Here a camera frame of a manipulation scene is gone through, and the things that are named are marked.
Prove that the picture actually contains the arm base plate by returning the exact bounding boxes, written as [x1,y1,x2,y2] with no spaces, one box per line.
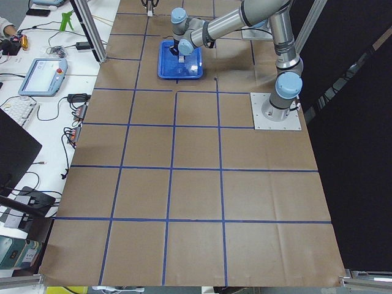
[241,29,273,41]
[250,92,302,131]

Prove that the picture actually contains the green handled reach grabber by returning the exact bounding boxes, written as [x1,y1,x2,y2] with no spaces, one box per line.
[59,10,74,31]

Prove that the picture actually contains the blue plastic tray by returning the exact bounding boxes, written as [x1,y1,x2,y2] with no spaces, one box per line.
[157,40,203,80]

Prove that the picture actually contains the person hand at desk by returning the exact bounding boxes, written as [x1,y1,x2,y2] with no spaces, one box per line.
[3,25,17,37]

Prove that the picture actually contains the black smartphone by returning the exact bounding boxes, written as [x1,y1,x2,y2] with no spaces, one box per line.
[26,8,50,17]

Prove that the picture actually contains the black monitor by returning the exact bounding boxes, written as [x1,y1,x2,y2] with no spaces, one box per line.
[0,110,42,197]

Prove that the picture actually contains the blue teach pendant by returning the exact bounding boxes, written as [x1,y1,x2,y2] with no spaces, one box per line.
[18,58,68,97]

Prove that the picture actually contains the white keyboard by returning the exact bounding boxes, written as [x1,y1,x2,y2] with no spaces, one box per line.
[1,96,38,129]

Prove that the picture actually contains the wooden chopstick pair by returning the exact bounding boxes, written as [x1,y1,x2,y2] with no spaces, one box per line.
[92,15,113,26]

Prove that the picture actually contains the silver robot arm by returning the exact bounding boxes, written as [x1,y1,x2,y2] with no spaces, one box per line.
[170,0,303,122]

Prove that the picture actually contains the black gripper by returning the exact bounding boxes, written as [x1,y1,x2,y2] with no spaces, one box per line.
[141,0,159,7]
[169,44,179,56]

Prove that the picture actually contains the aluminium frame post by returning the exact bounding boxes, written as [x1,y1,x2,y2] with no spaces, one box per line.
[70,0,107,64]

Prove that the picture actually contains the brown paper table cover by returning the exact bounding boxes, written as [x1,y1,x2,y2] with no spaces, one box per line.
[40,1,344,287]

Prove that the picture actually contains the black power adapter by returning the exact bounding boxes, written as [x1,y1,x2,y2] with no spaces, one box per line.
[75,42,91,51]

